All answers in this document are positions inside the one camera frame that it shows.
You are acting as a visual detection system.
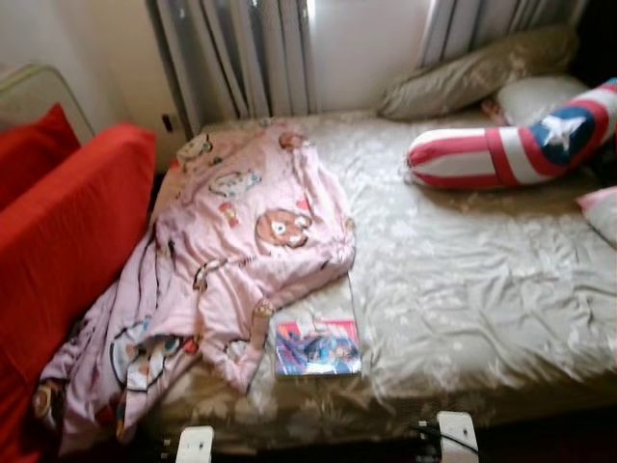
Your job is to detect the bed with beige floral sheet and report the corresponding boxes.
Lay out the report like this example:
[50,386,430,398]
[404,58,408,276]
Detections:
[145,106,617,454]

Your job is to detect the folded beige floral duvet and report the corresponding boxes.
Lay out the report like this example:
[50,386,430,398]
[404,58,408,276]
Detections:
[577,186,617,248]

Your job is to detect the red white blue star bolster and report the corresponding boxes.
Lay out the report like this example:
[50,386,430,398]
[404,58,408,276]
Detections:
[405,79,617,191]

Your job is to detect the beige floral pillow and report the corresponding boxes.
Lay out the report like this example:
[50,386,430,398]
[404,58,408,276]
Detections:
[378,24,581,123]

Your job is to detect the large red fabric cushion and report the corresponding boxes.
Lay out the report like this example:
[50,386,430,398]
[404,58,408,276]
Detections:
[0,123,157,463]

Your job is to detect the dark blue upholstered chair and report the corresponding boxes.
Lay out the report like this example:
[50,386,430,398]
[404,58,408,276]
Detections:
[569,0,617,90]

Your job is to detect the plain white pillow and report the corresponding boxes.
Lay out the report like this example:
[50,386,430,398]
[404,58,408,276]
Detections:
[496,74,592,127]

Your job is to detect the small red fabric cushion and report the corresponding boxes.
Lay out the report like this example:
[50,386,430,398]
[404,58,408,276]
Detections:
[0,103,81,209]

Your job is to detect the colourful comic book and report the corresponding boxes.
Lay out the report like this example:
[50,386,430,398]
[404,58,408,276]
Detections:
[273,318,364,378]

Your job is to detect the pink cartoon print blanket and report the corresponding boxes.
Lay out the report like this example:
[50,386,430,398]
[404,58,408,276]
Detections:
[34,121,359,455]

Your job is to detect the grey pleated curtain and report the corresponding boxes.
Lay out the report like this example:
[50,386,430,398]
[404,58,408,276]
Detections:
[416,0,590,69]
[145,0,320,132]

